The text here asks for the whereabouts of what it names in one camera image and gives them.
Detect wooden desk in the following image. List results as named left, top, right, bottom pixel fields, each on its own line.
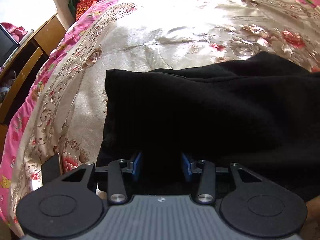
left=0, top=13, right=67, bottom=126

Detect black pants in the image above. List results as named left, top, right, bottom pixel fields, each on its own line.
left=97, top=52, right=319, bottom=200

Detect pink cloth on desk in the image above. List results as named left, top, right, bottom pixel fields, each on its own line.
left=1, top=22, right=28, bottom=43

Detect black monitor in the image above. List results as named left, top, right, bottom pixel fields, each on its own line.
left=0, top=24, right=19, bottom=66

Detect red gift bag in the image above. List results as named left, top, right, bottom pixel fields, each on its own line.
left=75, top=0, right=99, bottom=21

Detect floral satin bedspread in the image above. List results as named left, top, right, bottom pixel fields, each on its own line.
left=1, top=0, right=319, bottom=237

